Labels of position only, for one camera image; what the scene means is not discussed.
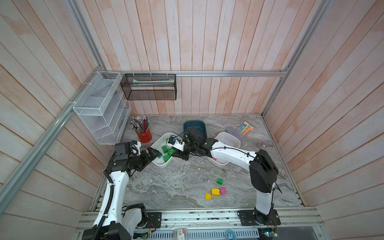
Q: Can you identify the small green brick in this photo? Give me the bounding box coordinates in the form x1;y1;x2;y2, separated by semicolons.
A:
217;178;224;185

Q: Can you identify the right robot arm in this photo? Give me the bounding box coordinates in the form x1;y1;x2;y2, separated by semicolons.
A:
167;128;279;217

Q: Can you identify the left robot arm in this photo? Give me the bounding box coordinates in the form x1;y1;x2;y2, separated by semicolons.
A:
82;141;161;240

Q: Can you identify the left white plastic bin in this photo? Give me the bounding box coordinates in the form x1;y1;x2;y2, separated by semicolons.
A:
151;132;176;168

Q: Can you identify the white plastic bin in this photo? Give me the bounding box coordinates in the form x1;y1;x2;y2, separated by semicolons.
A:
151;132;176;168
206;132;241;168

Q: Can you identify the red pencil cup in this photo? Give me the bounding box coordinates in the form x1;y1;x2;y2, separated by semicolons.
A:
137;128;153;144

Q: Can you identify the teal plastic bin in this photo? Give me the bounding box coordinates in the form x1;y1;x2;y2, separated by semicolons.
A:
183;120;208;139

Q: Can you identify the bundle of pencils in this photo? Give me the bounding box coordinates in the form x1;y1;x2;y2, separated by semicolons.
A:
130;116;150;134

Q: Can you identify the right white plastic bin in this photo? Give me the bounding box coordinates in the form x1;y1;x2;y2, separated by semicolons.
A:
206;132;241;168

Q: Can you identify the purple cloth pouch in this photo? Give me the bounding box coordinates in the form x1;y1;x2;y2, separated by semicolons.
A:
226;127;243;143

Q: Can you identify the colourful crayon pack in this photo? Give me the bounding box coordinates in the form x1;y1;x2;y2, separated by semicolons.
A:
238;121;255;136

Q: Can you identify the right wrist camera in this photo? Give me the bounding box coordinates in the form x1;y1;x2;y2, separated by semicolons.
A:
167;135;186;152

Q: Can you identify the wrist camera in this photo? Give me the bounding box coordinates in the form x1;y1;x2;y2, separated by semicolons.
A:
130;140;141;156
167;135;186;152

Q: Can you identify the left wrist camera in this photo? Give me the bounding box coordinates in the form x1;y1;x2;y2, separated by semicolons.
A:
130;140;141;156

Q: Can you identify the white wire mesh shelf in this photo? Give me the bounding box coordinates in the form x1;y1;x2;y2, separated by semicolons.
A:
73;72;132;145

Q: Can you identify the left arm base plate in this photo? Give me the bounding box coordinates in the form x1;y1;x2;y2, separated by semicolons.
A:
144;212;162;230

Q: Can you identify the black mesh wall basket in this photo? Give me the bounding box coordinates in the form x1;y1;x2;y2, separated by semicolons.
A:
120;73;177;101

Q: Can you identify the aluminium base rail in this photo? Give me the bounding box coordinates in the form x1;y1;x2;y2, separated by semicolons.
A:
74;206;325;240

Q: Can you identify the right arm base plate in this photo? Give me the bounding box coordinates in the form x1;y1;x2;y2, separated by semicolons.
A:
237;209;281;226

